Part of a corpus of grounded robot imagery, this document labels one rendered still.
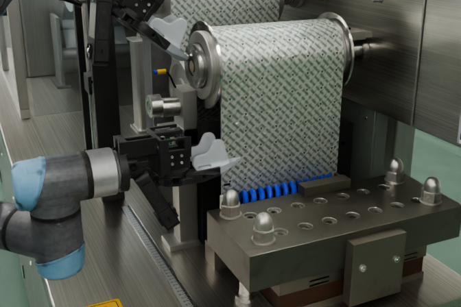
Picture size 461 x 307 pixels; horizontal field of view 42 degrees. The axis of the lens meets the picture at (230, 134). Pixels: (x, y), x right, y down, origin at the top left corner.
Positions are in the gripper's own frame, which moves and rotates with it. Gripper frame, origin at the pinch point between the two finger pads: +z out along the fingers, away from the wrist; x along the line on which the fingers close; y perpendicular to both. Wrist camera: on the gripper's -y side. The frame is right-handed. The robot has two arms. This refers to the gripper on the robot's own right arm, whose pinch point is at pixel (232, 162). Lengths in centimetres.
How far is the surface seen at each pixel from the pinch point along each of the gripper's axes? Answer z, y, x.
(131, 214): -11.8, -19.0, 24.8
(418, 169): 216, -109, 185
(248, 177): 3.1, -3.2, -0.3
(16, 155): -30, -19, 70
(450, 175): 227, -109, 169
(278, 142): 8.9, 2.3, -0.2
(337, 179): 18.0, -4.2, -5.4
